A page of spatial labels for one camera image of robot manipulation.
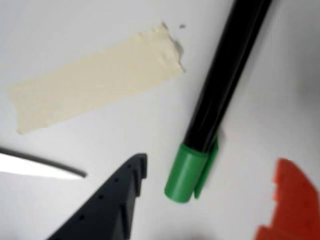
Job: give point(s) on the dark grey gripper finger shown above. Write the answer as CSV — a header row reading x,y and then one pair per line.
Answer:
x,y
105,212

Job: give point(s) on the long beige masking tape strip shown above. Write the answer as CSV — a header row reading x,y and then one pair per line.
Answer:
x,y
95,80

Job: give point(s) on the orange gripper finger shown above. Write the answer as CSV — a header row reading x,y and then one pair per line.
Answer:
x,y
295,207

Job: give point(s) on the green marker with black barrel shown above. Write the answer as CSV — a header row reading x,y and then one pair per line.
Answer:
x,y
220,82

